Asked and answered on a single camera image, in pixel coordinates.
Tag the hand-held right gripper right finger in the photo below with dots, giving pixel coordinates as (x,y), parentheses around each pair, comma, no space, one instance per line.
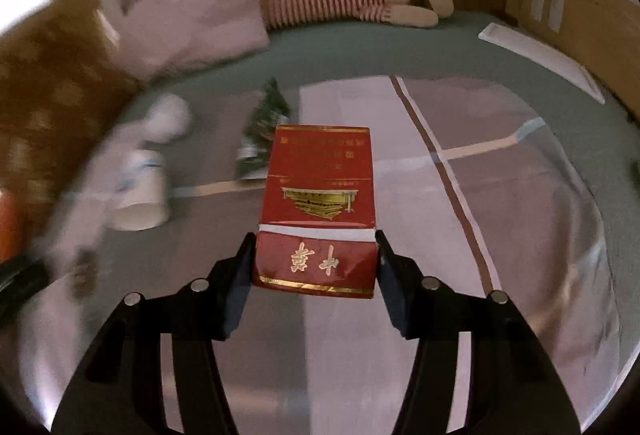
(395,285)

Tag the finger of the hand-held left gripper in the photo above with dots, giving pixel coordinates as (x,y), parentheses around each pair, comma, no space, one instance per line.
(22,285)

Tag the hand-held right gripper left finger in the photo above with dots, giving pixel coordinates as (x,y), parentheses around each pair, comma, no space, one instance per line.
(240,285)

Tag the red cigarette pack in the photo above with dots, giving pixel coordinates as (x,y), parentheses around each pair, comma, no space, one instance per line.
(317,210)

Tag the orange cushion with black marks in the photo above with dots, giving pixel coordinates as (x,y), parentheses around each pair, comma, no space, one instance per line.
(7,227)

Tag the pale striped blanket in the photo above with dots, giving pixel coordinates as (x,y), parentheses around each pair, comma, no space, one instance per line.
(475,215)

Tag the white paper cup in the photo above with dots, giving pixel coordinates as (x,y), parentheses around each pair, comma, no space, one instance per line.
(142,195)

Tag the crumpled green wrapper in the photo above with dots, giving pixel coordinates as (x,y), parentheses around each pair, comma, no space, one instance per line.
(262,135)

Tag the brown floral pillow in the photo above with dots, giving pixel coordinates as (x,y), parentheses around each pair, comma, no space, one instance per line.
(45,115)

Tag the crumpled white tissue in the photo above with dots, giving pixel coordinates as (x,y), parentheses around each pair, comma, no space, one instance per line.
(167,117)

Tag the bed with green sheet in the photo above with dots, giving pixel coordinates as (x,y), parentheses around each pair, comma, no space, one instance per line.
(350,52)

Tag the pink pillow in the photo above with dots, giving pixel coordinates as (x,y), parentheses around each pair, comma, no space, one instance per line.
(195,22)

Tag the flat white paper box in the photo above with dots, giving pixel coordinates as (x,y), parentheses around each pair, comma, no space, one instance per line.
(540,57)

